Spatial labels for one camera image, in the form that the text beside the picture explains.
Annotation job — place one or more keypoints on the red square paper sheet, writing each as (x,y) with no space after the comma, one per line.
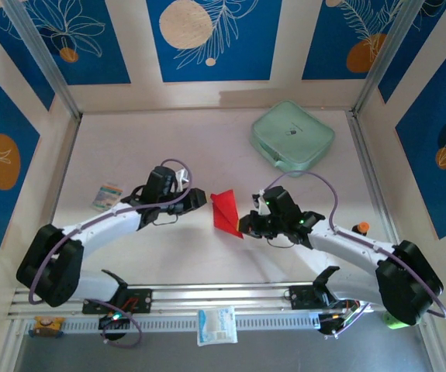
(224,211)

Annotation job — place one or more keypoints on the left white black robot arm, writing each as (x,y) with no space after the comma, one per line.
(48,267)

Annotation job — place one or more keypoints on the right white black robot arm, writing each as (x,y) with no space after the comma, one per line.
(409,286)

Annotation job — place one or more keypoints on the small colourful paper packet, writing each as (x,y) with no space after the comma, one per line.
(107,196)

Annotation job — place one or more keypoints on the small tan bottle black cap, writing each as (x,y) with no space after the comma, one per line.
(360,228)

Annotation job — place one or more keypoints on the mint green zip pouch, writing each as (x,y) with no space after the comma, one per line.
(290,133)

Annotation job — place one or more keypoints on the white wipes packet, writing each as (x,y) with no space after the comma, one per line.
(216,325)

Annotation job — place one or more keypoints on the yellow blue small toy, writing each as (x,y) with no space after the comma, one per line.
(46,325)

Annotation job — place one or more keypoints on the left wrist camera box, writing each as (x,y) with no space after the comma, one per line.
(182,177)

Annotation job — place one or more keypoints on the grey metal bracket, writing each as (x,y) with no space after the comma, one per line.
(259,199)

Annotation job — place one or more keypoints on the aluminium mounting rail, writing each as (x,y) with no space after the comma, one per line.
(226,294)

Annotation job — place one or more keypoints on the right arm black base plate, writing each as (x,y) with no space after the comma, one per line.
(302,296)

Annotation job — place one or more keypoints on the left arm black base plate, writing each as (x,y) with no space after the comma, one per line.
(141,302)

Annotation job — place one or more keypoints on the aluminium frame post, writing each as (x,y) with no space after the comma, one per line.
(390,50)
(40,50)

